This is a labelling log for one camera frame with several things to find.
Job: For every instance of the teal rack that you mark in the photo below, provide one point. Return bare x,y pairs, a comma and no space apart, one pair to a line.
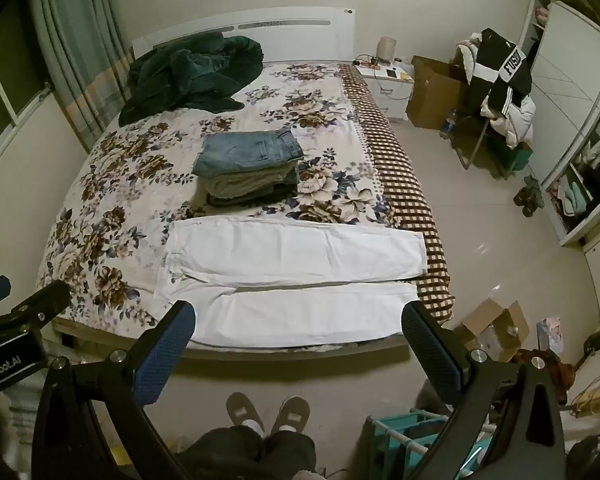
395,440

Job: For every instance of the person's slipper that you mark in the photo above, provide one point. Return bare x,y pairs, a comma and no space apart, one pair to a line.
242,410
291,412

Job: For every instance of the chair with metal legs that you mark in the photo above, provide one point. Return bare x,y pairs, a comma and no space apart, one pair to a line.
472,140

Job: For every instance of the brown checked bed sheet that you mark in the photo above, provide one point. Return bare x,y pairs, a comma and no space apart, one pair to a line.
405,185

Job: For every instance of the floral fleece blanket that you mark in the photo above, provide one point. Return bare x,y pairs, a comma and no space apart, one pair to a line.
130,175

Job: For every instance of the window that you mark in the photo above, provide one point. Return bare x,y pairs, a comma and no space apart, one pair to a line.
5,95

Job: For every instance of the large brown cardboard box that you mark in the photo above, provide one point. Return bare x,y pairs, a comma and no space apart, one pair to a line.
432,95

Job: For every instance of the brown bag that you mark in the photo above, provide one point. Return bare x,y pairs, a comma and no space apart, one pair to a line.
550,372

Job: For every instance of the person's dark trousers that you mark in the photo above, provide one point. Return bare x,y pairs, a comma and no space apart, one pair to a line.
245,455

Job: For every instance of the small open cardboard box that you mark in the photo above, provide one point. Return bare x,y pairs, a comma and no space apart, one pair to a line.
490,325

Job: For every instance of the pile of clothes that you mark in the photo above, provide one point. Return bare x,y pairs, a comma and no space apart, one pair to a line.
520,120

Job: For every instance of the grey-green curtain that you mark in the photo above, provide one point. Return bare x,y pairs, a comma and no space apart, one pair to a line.
75,50

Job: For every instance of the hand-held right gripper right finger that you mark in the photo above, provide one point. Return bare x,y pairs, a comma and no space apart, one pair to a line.
430,355

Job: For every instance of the folded blue jeans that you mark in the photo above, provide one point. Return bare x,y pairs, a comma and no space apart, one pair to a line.
245,152

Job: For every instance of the folded dark pants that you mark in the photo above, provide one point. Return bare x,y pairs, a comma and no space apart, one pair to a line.
250,199

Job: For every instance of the beige table lamp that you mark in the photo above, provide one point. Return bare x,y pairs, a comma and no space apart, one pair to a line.
387,50

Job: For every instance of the person's right slipper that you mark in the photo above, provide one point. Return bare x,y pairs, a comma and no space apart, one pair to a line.
291,412

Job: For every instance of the white towel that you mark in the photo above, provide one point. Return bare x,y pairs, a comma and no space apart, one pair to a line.
290,260

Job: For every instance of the folded beige pants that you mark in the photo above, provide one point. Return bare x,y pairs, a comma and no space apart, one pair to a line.
250,182

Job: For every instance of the plastic water bottle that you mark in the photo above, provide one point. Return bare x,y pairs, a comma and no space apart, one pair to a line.
448,125

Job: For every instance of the person's left slipper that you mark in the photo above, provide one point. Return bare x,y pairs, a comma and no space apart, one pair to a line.
242,410

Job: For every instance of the white wardrobe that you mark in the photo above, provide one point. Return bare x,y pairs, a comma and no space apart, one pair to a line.
570,85

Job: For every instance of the white nightstand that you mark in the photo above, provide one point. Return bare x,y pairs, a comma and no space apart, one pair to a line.
392,92

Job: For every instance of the bed with floral sheet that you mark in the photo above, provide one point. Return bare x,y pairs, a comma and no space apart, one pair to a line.
280,30

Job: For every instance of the black and white jacket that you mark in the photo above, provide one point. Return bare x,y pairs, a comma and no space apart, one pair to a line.
502,75

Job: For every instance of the green stool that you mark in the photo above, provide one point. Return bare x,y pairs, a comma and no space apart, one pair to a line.
519,157

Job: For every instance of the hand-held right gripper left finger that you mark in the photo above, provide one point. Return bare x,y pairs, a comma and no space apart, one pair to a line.
166,355

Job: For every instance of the dark green blanket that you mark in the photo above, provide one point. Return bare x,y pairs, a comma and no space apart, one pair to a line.
190,72

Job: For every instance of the pair of dark shoes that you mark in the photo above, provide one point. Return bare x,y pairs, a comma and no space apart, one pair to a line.
529,195

